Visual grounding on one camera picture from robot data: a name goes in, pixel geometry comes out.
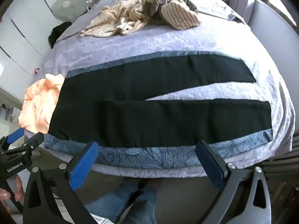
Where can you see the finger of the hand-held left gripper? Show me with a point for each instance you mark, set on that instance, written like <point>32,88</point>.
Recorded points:
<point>15,135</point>
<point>30,142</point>

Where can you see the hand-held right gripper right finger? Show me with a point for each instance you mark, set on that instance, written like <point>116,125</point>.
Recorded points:
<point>210,168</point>

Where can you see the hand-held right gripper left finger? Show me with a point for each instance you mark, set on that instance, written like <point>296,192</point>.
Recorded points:
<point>85,165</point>

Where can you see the blue floral patterned cloth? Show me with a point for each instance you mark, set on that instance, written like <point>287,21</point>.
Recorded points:
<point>151,156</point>

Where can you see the black pants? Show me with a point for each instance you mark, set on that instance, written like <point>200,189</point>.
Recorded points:
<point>140,79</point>

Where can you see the person's left hand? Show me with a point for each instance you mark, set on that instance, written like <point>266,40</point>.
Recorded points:
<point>18,190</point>

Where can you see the cluttered shelf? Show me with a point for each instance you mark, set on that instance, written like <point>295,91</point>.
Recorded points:
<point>8,113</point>

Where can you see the peach fleece blanket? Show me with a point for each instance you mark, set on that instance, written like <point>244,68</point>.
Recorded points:
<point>39,102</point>

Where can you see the person's blue jeans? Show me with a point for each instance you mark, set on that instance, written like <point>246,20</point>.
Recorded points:
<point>112,203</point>

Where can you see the dark slatted rack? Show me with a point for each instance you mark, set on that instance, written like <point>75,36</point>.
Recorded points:
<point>285,161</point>

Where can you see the black garment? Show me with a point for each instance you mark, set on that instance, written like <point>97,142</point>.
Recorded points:
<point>59,31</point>

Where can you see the white wardrobe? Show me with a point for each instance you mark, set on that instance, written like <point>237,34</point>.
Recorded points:
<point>21,16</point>

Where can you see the lavender embossed bedspread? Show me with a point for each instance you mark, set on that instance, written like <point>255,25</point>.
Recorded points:
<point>140,42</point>

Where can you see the white standing fan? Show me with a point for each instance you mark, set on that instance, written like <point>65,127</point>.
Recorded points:
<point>66,4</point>

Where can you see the beige striped cloth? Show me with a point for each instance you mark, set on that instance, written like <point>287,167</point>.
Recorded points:
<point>121,14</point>

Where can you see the grey crumpled garment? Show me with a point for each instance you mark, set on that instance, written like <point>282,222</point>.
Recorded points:
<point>155,8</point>

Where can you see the window frame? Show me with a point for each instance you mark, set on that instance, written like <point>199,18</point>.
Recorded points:
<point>280,2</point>

